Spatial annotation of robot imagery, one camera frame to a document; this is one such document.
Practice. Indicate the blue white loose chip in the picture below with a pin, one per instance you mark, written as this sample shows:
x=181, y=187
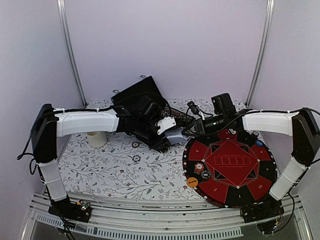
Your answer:
x=136, y=158

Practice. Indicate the aluminium frame post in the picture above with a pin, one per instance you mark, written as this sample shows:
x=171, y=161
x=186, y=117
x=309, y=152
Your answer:
x=62, y=12
x=261, y=52

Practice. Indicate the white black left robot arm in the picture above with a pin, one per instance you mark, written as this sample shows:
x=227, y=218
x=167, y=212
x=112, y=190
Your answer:
x=48, y=138

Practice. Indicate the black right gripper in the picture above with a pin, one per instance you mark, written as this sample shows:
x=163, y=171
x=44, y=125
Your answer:
x=199, y=128

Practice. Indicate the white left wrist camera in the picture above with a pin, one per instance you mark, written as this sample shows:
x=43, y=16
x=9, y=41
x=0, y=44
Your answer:
x=165, y=124

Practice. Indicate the blue small blind button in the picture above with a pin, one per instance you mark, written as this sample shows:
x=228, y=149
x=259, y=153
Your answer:
x=259, y=143

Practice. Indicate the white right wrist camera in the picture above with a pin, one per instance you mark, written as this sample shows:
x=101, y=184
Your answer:
x=195, y=109

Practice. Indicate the open black poker chip case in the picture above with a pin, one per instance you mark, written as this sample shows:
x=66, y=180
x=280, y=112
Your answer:
x=143, y=102

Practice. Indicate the right aluminium frame post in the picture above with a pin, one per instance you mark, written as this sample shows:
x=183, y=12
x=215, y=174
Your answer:
x=261, y=52

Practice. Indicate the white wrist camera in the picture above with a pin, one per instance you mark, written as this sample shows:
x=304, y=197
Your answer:
x=165, y=124
x=195, y=109

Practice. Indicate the black 100 poker chips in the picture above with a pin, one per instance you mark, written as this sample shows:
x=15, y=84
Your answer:
x=205, y=175

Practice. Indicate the red white loose chip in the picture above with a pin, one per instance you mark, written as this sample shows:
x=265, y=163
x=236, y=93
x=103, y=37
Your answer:
x=135, y=144

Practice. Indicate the red 5 poker chip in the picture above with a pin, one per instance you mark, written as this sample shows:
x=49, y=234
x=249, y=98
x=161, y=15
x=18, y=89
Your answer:
x=199, y=168

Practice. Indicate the white dealer button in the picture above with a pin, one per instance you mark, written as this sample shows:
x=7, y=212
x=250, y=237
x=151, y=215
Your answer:
x=232, y=131

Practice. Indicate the round red black poker mat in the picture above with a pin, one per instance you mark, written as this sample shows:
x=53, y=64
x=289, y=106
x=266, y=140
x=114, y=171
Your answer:
x=241, y=172

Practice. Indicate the left aluminium frame post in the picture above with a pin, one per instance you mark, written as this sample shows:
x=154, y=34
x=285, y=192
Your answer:
x=62, y=12

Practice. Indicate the orange big blind button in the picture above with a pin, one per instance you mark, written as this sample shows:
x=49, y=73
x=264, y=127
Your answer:
x=192, y=182

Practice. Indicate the floral white table mat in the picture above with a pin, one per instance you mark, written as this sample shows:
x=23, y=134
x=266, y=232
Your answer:
x=125, y=170

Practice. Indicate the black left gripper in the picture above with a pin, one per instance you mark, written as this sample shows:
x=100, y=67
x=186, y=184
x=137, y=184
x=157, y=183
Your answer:
x=158, y=143

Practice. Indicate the grey card deck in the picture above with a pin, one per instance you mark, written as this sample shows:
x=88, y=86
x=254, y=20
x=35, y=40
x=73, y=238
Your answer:
x=175, y=136

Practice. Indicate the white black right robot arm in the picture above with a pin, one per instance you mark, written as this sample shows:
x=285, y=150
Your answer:
x=292, y=136

